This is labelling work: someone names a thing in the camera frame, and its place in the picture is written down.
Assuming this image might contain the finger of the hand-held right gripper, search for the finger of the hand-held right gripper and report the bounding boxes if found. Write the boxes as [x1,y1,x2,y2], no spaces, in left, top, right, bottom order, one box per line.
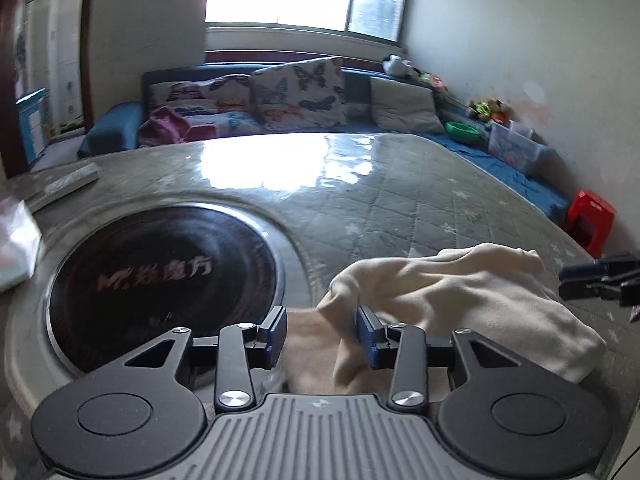
[559,254,640,282]
[559,280,640,308]

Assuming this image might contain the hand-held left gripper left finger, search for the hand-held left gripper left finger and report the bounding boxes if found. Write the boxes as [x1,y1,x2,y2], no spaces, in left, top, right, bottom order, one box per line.
[122,305,288,411]

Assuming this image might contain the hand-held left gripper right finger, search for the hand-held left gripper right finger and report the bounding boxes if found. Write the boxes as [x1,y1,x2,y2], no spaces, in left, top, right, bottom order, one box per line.
[356,306,521,408]

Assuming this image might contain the cream fleece garment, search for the cream fleece garment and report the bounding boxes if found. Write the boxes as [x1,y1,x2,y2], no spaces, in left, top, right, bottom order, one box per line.
[285,242,608,396]

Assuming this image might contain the red plastic stool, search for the red plastic stool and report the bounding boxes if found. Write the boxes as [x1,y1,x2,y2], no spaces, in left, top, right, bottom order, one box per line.
[565,190,617,257]

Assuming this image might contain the clear plastic storage box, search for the clear plastic storage box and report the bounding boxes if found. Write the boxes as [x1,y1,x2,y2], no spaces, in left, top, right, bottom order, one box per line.
[487,121,548,176]

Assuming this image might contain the round black induction cooktop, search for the round black induction cooktop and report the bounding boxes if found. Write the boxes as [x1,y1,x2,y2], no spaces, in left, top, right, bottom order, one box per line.
[37,202,286,378]

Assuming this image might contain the green plastic basin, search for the green plastic basin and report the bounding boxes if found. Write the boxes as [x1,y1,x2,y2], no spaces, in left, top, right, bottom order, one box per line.
[445,121,483,143]

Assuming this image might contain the purple cloth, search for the purple cloth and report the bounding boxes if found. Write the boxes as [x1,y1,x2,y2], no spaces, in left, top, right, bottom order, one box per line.
[138,106,188,148]

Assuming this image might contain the pink and green toy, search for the pink and green toy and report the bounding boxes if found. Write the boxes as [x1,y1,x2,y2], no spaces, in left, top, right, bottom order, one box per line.
[417,72,448,92]

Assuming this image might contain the plain grey cushion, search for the plain grey cushion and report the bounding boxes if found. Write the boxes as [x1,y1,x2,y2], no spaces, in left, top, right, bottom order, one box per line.
[369,76,446,134]

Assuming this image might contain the large butterfly print cushion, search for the large butterfly print cushion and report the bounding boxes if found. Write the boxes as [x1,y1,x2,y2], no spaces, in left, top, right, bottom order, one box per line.
[250,56,348,131]

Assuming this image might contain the low butterfly print cushion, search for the low butterfly print cushion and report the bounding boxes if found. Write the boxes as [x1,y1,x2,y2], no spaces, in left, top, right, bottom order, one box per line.
[147,74,261,141]

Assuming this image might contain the flat grey box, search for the flat grey box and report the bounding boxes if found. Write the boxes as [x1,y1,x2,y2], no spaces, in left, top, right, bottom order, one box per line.
[25,162,101,211]

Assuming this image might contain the blue corner sofa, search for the blue corner sofa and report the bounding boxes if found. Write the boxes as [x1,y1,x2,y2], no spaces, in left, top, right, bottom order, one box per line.
[77,62,573,221]

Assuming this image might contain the panda plush toy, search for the panda plush toy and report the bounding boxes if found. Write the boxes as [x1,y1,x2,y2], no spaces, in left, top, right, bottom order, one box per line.
[382,55,416,78]

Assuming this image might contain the white pink plastic packet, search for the white pink plastic packet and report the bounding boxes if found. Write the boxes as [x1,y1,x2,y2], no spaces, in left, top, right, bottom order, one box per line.
[0,197,43,293]

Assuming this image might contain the blue cabinet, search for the blue cabinet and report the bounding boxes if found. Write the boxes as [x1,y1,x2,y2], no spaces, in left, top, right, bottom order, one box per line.
[17,88,51,161]

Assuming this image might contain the window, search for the window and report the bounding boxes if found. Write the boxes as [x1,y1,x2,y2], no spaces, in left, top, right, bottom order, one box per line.
[205,0,413,43]

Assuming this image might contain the dark wooden door frame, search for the dark wooden door frame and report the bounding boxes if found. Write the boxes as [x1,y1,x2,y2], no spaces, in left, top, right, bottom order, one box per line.
[0,0,98,181]

